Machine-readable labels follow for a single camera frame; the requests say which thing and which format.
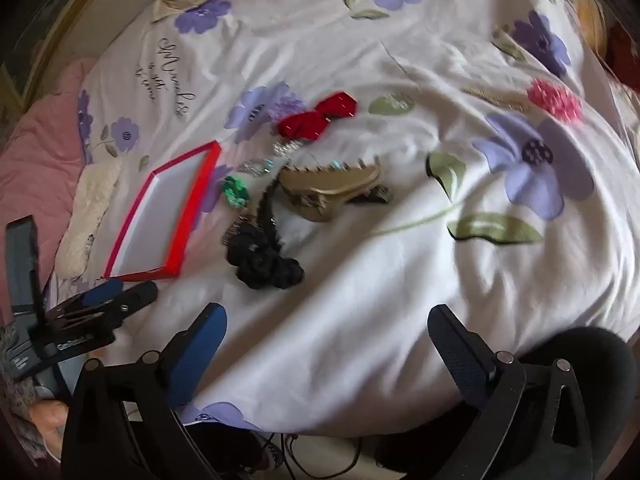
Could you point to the teal beaded hair clip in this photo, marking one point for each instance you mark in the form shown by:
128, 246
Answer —
340, 165

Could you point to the white floral bedsheet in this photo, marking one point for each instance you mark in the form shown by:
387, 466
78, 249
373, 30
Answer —
375, 285

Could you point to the gold framed picture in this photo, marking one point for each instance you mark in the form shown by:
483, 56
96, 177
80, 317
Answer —
55, 30

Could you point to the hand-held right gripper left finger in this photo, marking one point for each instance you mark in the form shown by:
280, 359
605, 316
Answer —
200, 347

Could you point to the pink flower hair accessory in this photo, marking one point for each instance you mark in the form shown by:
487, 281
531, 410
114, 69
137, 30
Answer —
555, 100

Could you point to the silver teal hair clip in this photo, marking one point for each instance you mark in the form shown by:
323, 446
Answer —
255, 166

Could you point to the purple scrunchie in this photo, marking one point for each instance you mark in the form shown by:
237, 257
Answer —
287, 108

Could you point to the cream quilted cloth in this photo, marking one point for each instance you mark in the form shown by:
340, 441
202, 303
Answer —
87, 210

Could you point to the black hair comb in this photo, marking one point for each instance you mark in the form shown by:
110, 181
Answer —
264, 205

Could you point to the person's left forearm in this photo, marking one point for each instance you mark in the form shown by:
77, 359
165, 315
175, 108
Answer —
15, 410

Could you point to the beige claw hair clip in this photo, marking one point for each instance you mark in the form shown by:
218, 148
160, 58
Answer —
325, 192

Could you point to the pink blanket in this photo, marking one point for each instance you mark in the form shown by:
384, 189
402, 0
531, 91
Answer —
35, 160

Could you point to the red shallow box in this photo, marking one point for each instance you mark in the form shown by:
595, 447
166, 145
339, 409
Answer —
160, 220

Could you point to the person's left hand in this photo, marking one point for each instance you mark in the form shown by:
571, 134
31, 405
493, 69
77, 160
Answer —
47, 417

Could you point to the black scrunchie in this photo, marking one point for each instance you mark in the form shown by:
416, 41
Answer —
265, 265

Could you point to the red scrunchie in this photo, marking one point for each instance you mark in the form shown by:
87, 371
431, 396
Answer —
305, 122

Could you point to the black fabric chair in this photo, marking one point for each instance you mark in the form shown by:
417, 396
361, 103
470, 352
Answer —
590, 360

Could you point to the gold pearl hair clip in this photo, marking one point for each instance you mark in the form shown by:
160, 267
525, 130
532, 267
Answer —
495, 97

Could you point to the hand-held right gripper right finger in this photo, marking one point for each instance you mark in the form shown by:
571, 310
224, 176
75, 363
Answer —
460, 355

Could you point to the silver beaded scrunchie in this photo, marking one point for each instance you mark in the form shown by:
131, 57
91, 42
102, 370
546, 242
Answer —
286, 149

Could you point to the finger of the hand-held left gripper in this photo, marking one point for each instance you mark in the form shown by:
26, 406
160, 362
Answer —
137, 299
106, 292

